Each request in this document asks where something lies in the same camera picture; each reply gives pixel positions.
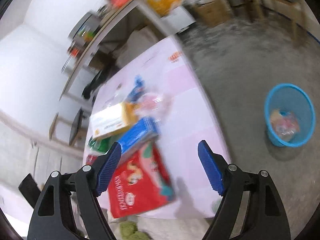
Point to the grey rice cooker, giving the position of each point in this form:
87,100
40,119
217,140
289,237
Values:
82,25

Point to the green plastic bottle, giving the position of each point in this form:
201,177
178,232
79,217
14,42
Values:
100,145

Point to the black clothing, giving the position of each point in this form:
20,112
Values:
95,85

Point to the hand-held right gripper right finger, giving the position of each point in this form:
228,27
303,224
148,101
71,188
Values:
210,170

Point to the cardboard box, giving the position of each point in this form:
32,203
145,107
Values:
212,12

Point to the blue and white box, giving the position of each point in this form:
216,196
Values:
137,135

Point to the person's fluffy white green robe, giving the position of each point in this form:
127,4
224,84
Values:
130,230

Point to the red drink can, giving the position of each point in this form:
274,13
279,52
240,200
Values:
91,159

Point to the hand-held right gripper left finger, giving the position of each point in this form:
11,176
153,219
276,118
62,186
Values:
110,165

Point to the white and orange box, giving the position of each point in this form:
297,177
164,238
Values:
110,120

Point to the blue snack packet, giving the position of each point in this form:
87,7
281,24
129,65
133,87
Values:
137,87

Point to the yellow plastic bag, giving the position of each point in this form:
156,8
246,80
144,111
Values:
165,2

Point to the wooden chair with black seat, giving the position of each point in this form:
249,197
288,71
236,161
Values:
75,127

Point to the white long desk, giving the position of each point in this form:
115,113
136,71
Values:
110,21

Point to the colorful snack wrapper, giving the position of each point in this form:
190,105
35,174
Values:
285,127

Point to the clear plastic container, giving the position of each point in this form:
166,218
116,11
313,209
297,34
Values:
166,107

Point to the blue plastic basket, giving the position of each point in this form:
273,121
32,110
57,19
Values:
275,100

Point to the white door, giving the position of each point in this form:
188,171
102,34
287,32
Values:
20,155

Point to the red snack pouch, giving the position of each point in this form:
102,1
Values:
140,180

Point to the white pillow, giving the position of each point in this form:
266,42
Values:
140,45

